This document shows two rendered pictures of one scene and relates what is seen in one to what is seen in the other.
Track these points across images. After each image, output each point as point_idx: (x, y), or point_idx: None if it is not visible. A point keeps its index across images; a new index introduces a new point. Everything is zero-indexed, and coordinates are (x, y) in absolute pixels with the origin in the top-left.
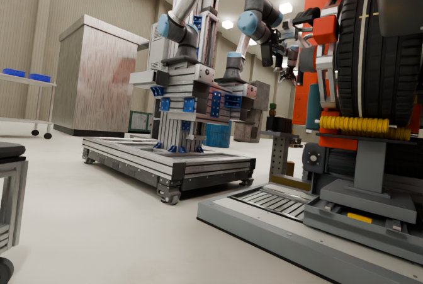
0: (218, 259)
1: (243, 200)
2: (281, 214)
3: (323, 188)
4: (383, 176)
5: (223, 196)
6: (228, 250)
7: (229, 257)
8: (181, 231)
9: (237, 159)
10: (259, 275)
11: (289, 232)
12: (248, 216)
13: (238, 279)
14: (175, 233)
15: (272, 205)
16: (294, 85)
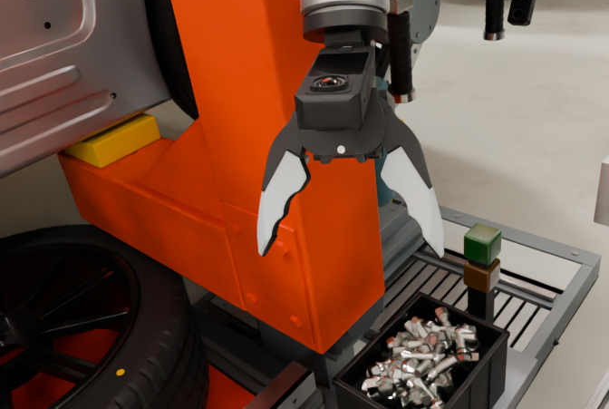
0: (531, 219)
1: (526, 284)
2: (459, 258)
3: (401, 209)
4: None
5: (569, 288)
6: (526, 231)
7: (521, 223)
8: (598, 247)
9: (597, 386)
10: (488, 212)
11: (457, 219)
12: (508, 238)
13: (507, 206)
14: (601, 241)
15: (466, 305)
16: (274, 230)
